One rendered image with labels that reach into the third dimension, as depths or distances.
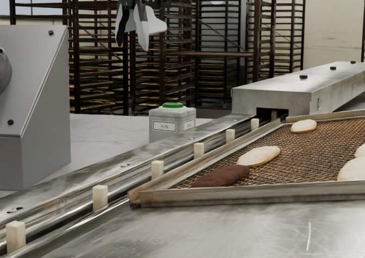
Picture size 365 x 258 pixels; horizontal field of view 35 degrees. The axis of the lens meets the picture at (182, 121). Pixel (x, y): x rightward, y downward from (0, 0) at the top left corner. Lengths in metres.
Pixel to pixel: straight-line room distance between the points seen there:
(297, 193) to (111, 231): 0.15
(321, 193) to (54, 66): 0.56
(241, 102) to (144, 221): 0.83
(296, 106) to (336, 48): 6.64
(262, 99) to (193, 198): 0.78
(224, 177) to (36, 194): 0.23
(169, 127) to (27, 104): 0.32
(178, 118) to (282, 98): 0.28
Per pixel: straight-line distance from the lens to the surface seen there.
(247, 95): 1.27
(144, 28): 1.09
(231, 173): 0.56
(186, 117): 1.08
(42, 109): 0.88
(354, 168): 0.51
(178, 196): 0.50
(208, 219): 0.45
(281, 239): 0.38
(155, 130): 1.09
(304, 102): 1.23
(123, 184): 0.74
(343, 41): 7.86
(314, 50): 7.93
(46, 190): 0.69
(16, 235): 0.55
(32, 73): 0.90
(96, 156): 1.04
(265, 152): 0.66
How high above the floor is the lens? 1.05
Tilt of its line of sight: 9 degrees down
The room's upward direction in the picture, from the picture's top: straight up
